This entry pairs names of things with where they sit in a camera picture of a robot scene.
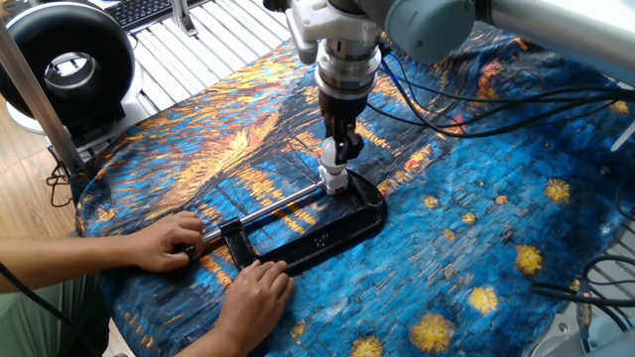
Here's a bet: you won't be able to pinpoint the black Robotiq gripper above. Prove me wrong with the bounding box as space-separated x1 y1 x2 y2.
317 90 370 167

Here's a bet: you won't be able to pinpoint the black ring shaped device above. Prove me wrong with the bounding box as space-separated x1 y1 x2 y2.
0 2 138 138

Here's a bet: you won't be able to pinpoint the person's right forearm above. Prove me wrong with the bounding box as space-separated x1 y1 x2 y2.
173 319 234 357

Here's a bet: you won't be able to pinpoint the black computer keyboard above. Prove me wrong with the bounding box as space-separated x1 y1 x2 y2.
103 0 212 32

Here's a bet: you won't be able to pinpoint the person's left hand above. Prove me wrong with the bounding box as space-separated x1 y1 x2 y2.
125 211 206 275

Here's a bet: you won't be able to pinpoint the black wrist cable with connector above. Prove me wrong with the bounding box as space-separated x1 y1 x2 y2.
366 42 635 140

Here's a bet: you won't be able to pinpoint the black hanging cable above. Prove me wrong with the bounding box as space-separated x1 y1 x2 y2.
0 261 103 357

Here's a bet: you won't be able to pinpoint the green trousers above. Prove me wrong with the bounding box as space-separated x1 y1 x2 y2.
0 275 111 357

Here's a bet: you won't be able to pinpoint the black cable with metal plug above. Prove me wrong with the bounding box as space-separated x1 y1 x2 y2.
529 253 635 344

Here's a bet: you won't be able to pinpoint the white lamp socket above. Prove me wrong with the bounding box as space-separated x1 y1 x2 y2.
317 166 350 196

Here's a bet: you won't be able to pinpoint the black looped cable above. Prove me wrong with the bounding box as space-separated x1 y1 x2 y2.
45 146 75 209

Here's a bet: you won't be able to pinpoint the black C-clamp with silver screw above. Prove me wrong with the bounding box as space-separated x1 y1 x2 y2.
177 168 390 277

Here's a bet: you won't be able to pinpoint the person's right hand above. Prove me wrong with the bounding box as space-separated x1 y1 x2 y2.
215 258 297 344

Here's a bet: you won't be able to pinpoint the white device base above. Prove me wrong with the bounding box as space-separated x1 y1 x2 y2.
4 59 146 150

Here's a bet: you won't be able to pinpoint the aluminium frame post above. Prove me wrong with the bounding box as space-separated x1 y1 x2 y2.
0 19 86 175

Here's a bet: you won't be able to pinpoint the white light bulb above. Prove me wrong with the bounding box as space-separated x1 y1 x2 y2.
318 136 348 176

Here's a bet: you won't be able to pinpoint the small aluminium bracket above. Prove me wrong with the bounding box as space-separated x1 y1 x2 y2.
170 0 199 38

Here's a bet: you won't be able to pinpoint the starry night painting cloth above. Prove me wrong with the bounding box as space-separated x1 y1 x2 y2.
73 0 635 357

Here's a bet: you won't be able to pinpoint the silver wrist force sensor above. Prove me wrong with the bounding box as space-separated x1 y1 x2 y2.
314 39 383 101

